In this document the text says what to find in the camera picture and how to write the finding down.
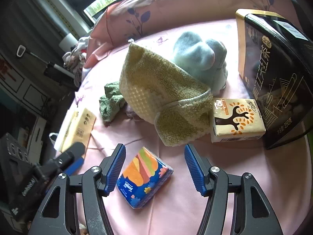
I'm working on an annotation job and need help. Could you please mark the purple knitted cloth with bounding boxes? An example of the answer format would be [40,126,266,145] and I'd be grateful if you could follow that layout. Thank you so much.
[124,103,142,121]

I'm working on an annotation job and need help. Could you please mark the pink bed sheet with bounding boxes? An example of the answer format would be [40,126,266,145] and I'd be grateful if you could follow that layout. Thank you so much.
[69,19,312,234]

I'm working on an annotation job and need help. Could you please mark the yellow facial tissue pack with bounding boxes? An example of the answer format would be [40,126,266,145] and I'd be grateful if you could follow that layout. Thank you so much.
[54,106,96,158]

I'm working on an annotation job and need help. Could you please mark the yellow waffle towel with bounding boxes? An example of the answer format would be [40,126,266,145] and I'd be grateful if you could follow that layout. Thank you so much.
[119,42,213,146]

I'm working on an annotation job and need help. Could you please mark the white handled mop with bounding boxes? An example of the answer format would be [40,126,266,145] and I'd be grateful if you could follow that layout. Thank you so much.
[16,45,75,79]

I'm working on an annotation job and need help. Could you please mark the pink sheet covered cushion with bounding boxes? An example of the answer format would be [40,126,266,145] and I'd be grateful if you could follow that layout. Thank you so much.
[84,0,301,69]

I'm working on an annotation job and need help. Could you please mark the blue pocket tissue pack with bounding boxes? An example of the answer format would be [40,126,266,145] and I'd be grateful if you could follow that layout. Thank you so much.
[117,147,174,209]

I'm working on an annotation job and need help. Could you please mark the blue plush mouse toy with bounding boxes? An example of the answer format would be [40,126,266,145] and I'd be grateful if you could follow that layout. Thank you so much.
[172,31,228,96]

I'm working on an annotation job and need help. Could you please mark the green knitted cloth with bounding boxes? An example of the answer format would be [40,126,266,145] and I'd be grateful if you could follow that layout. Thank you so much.
[99,82,126,125]

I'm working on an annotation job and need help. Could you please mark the cream tree-print tissue pack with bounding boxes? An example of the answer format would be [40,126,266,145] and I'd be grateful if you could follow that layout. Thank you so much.
[210,98,266,143]

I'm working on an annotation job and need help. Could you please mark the pile of clothes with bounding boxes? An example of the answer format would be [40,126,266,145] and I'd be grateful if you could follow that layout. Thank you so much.
[62,36,90,87]

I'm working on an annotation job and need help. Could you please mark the black tea box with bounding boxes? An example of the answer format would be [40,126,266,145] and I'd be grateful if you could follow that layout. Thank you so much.
[236,9,312,150]

